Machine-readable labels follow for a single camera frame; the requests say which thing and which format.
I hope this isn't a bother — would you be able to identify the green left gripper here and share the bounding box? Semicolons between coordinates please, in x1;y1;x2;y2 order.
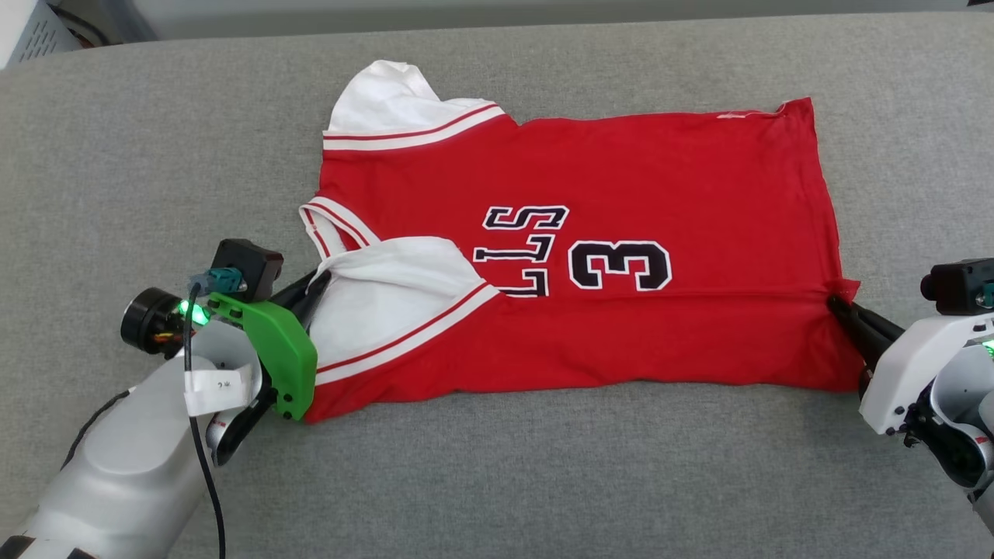
207;269;334;422

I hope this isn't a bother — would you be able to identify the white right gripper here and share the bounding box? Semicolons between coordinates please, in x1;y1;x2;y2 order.
827;294;994;436

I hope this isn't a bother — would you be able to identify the red and white basketball jersey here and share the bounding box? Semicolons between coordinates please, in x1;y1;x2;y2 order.
299;60;863;424

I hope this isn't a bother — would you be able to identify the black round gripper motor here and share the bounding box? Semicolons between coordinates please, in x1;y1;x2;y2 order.
120;287;191;358

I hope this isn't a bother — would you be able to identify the teal cable connector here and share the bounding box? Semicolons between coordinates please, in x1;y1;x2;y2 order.
190;268;242;297

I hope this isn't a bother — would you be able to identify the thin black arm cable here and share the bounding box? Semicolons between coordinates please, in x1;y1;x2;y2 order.
62;283;228;559

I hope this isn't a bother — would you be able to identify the white flat box with strap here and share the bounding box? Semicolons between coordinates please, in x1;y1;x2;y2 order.
0;0;80;69

